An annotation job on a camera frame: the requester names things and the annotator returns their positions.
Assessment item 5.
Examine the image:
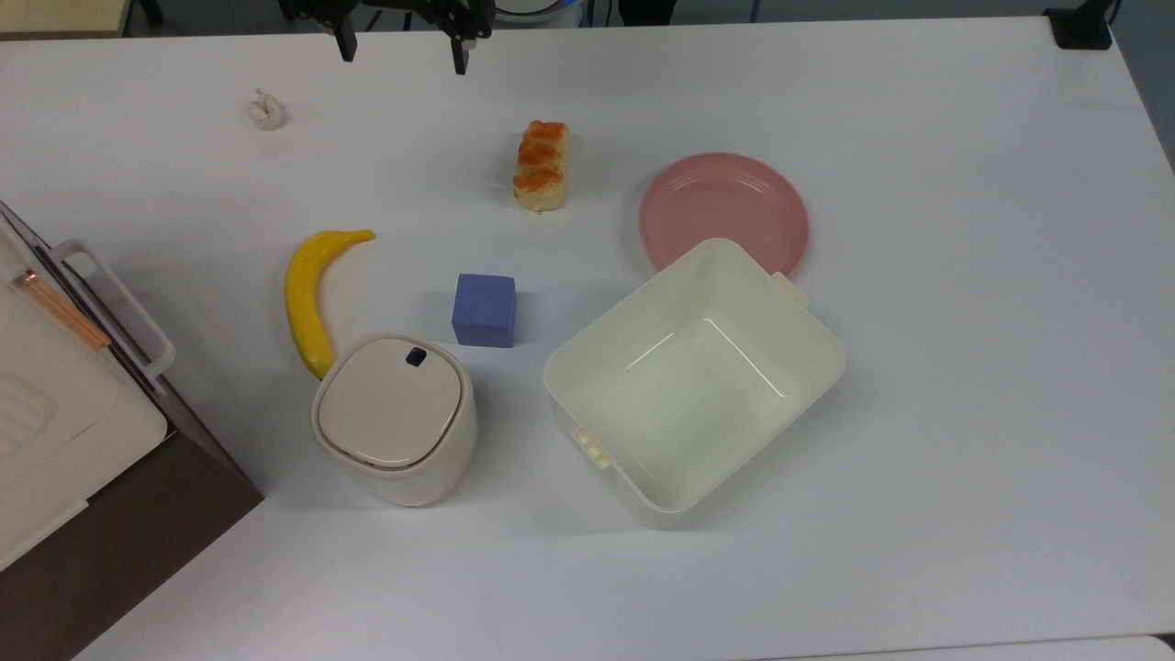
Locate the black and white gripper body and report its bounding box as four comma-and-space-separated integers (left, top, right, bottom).
278, 0, 497, 39

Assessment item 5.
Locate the cream push-lid trash can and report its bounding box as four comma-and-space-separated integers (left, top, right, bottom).
311, 331, 478, 508

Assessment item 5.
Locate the small white garlic bulb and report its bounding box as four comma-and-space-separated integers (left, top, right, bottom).
246, 89, 285, 131

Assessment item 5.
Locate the bread with orange topping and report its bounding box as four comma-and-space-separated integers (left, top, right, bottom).
512, 120, 572, 213

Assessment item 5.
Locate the yellow banana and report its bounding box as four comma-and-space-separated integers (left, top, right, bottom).
285, 229, 376, 380

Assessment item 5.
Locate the purple foam cube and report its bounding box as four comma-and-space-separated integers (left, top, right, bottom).
451, 273, 517, 349

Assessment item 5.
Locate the wooden desk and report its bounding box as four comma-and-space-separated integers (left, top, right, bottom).
0, 0, 131, 39

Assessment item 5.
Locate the pink plastic plate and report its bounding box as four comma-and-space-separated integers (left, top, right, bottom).
639, 152, 811, 279

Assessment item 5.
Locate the cream square plastic container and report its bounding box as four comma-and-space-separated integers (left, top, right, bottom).
543, 238, 847, 531

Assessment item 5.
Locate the dark brown box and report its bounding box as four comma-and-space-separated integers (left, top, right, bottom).
0, 200, 265, 661

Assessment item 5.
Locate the white appliance with handle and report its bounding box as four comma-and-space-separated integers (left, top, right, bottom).
0, 225, 177, 571

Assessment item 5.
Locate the black table clamp mount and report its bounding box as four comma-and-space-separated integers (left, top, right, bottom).
1045, 0, 1117, 50

